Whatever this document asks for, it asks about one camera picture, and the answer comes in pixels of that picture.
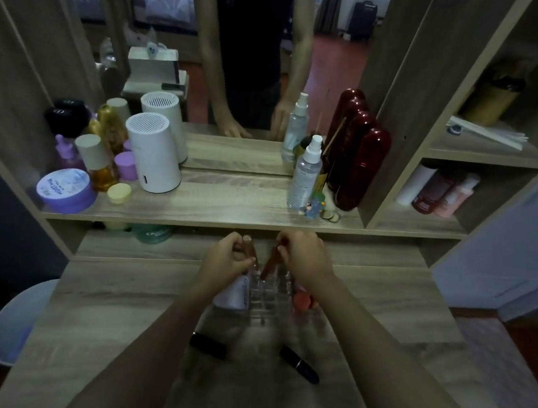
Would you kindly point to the person's right hand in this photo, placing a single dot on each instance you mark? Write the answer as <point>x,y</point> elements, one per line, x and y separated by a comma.
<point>308,262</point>

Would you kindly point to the person's left hand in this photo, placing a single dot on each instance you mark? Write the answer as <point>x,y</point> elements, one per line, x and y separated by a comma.
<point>220,269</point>

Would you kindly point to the person's left thumb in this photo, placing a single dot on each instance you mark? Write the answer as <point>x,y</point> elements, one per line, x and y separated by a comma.
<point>242,246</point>

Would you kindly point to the person's right thumb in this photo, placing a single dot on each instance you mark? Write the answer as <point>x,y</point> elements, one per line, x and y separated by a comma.
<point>283,255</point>

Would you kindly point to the brown lipstick tube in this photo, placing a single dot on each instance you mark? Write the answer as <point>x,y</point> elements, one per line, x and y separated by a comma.
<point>270,265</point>
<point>251,254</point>

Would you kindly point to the person's right forearm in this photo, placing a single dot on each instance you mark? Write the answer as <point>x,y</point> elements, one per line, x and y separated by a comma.
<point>403,385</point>

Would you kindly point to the person's left forearm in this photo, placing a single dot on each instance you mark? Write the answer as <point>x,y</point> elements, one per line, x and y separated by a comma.
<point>147,359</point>

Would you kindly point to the clear acrylic makeup organizer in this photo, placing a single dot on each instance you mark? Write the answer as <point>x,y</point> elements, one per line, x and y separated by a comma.
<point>268,296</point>

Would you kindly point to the wooden vanity table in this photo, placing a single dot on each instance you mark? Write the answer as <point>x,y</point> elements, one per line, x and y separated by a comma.
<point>229,201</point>

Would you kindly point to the orange round makeup item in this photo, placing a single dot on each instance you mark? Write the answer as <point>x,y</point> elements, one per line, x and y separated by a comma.
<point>304,301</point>

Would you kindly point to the small colourful figurine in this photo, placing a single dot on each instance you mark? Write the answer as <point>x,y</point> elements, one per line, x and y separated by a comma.
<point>315,207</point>

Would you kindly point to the small round green discs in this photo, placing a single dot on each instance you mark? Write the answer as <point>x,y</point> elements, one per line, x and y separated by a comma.
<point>331,216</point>

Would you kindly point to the clear spray bottle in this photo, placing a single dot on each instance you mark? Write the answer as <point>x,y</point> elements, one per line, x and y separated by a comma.
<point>305,179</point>

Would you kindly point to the green round jar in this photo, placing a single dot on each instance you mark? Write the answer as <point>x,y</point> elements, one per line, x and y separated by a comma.
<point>152,234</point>

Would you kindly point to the black lipstick tube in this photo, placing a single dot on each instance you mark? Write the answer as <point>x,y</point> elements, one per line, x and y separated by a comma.
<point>299,364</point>
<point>208,345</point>

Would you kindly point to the dark red glossy bottle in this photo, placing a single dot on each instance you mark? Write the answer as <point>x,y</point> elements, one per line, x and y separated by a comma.
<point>349,147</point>
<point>364,170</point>

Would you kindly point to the white cylindrical humidifier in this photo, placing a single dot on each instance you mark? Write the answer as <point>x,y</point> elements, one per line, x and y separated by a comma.
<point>153,155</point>

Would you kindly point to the small yellow jar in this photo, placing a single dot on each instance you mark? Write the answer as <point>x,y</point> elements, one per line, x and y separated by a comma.
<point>119,193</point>

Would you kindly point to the small purple jar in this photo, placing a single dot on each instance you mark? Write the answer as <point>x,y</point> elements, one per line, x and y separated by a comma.
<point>126,166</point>

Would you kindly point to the white cosmetic tube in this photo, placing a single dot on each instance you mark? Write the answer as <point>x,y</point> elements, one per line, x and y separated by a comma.
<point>415,184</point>

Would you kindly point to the dark red cosmetic tube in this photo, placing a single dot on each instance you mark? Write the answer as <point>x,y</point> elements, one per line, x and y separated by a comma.
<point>432,193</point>

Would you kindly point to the amber bottle with beige cap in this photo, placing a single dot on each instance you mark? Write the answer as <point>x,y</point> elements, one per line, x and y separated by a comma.
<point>99,162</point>

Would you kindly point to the pink cosmetic bottle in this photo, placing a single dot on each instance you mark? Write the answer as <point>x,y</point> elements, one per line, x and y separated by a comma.
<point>457,198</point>

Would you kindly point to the large purple round jar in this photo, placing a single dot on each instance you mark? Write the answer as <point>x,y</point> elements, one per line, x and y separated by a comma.
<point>65,190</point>

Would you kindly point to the purple dropper bottle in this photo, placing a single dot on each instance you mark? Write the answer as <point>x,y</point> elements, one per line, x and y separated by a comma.
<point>67,155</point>

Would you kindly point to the vanity mirror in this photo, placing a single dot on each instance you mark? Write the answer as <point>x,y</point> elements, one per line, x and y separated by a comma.
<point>253,34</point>

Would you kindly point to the black round container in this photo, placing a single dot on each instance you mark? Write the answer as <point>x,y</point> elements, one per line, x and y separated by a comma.
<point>66,117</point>

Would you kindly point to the white door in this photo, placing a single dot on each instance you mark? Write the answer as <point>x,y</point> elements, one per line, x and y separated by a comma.
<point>517,246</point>

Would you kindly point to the white waste bin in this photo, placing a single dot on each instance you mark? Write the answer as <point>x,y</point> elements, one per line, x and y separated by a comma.
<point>18,321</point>

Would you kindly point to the white paper sticks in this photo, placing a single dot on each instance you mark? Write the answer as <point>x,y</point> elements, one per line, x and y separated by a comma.
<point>488,132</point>

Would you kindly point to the pale patterned rug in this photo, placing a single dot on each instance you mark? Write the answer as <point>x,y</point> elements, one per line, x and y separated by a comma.
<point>501,364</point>

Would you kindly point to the yellow container with black lid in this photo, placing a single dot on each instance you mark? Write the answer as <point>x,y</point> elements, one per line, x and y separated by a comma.
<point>493,100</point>

